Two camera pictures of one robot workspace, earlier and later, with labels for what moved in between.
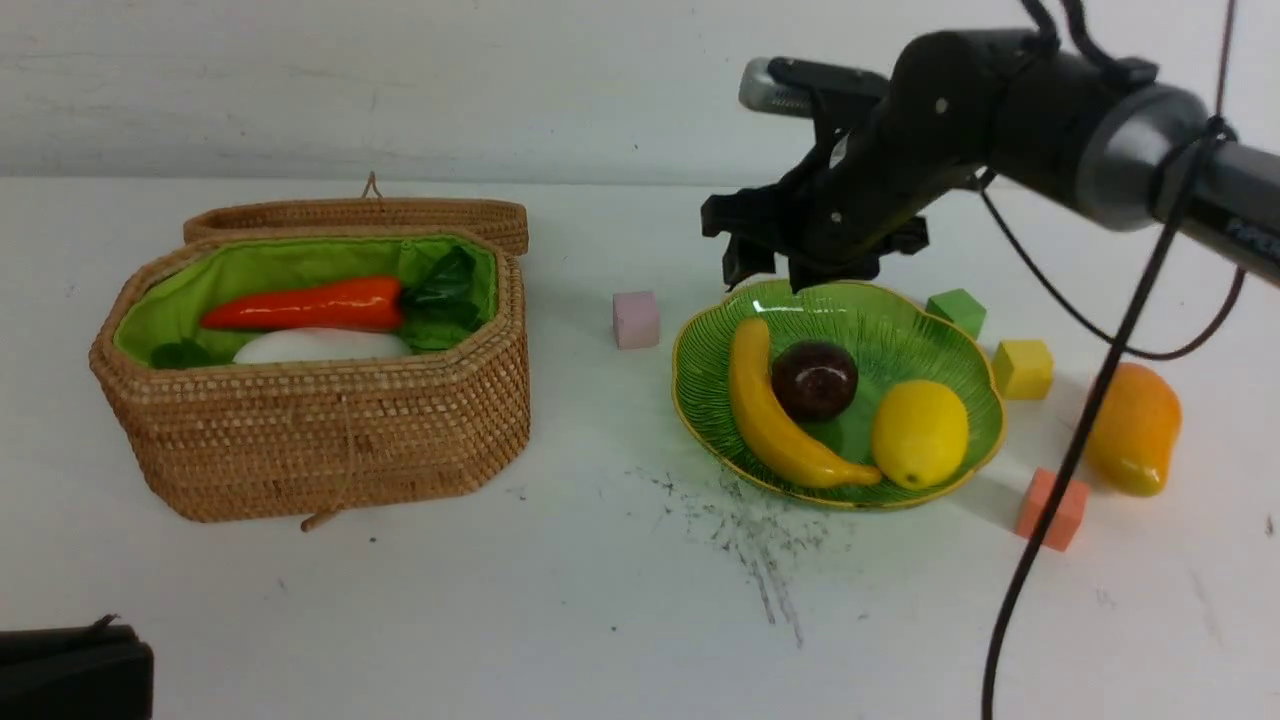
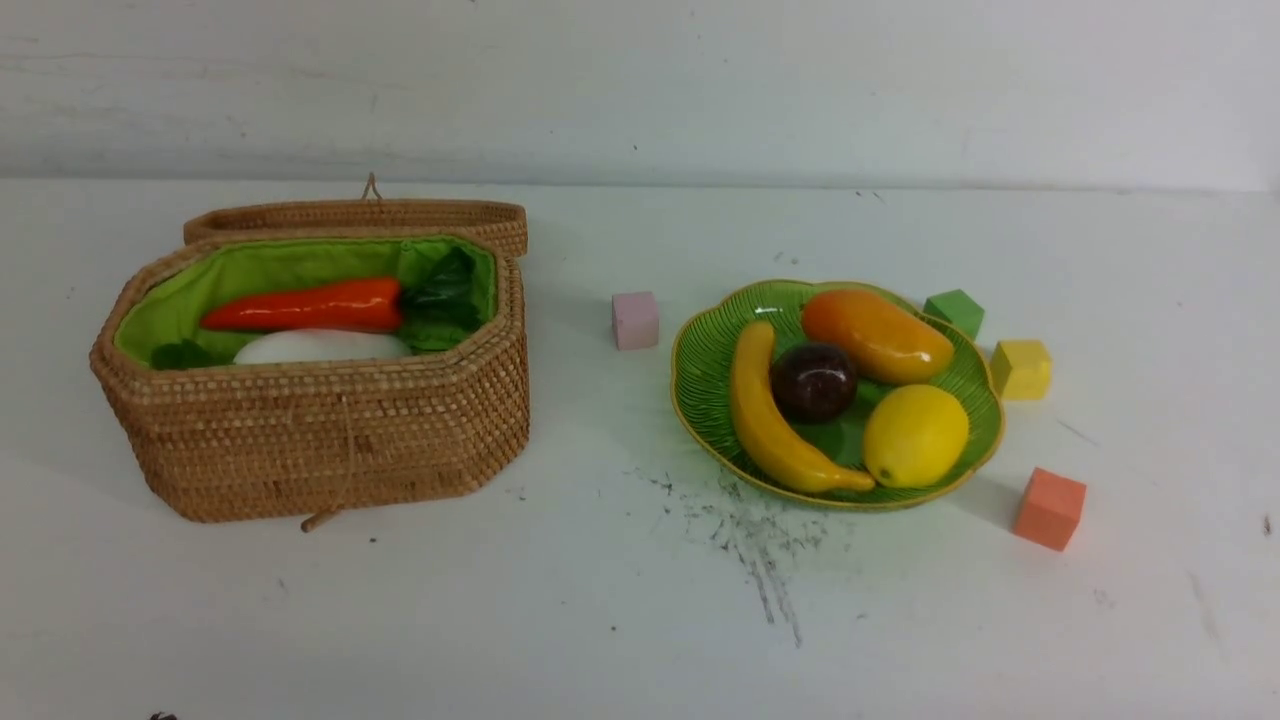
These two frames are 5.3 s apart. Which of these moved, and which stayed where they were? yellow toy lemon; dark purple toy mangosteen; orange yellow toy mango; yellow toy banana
Moved: orange yellow toy mango
Stayed: dark purple toy mangosteen; yellow toy lemon; yellow toy banana
